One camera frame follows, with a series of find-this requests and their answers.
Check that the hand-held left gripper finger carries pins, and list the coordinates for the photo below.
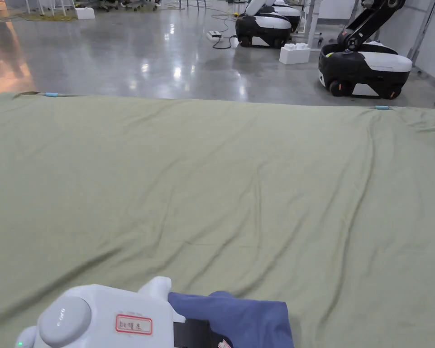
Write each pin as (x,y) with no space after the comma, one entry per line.
(219,339)

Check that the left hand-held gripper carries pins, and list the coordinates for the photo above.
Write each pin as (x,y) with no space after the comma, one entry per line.
(105,308)

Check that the dark blue garment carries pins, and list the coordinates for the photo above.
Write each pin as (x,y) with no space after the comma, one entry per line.
(253,322)

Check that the bed with pale green sheet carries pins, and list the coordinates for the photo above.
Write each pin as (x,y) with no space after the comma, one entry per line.
(217,188)

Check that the pale blue sheet clip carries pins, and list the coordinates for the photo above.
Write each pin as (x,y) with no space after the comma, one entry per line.
(51,95)
(381,107)

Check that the white power box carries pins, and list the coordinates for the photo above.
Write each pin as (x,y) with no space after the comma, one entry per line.
(214,35)

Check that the white foam block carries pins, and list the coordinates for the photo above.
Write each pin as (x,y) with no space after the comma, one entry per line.
(85,13)
(294,54)

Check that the black and white wheeled robot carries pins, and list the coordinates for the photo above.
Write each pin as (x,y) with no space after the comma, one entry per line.
(264,27)
(362,65)
(291,12)

